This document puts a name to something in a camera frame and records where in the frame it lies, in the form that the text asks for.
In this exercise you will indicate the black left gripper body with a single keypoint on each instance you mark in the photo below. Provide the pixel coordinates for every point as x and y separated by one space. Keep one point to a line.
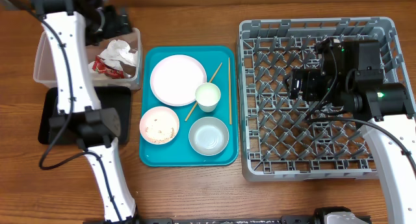
108 23

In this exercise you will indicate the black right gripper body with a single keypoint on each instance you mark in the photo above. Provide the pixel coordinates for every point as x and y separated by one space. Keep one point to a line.
296 84

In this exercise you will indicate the white paper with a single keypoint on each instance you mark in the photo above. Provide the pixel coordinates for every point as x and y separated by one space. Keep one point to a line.
118 54

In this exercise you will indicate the red snack wrapper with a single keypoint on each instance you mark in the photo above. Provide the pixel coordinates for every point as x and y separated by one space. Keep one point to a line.
101 67

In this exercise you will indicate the large white plate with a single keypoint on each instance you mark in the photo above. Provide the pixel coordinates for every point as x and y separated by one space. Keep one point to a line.
175 78

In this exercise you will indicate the pink bowl with rice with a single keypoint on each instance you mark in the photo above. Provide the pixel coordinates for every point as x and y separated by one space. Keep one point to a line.
159 125

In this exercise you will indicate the white paper cup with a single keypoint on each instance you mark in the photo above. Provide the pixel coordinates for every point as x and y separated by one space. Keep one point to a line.
207 96

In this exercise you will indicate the grey-white bowl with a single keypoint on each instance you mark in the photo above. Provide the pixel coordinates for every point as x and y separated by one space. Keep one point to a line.
208 136

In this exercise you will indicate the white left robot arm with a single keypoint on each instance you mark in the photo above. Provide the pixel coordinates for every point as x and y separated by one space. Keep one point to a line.
71 26

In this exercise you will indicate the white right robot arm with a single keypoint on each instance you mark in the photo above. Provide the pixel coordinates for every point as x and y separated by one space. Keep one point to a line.
348 86

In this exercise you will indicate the clear plastic waste bin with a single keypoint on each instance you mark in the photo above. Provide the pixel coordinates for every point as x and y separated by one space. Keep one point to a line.
44 71

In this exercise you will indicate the black food waste tray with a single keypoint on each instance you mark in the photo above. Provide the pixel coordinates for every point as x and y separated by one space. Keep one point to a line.
117 97

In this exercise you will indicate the grey plastic dish rack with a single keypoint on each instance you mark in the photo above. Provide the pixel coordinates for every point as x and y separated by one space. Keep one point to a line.
277 143

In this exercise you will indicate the right wooden chopstick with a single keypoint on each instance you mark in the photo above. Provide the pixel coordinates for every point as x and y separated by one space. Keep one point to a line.
229 91

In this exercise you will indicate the wooden chopstick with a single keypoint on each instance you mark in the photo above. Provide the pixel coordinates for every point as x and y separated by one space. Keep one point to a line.
229 91
195 104

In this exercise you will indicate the left wooden chopstick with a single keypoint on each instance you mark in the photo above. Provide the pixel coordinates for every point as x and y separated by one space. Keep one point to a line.
195 104

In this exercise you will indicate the teal plastic tray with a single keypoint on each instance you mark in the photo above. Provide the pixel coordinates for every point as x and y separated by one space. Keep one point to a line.
178 152

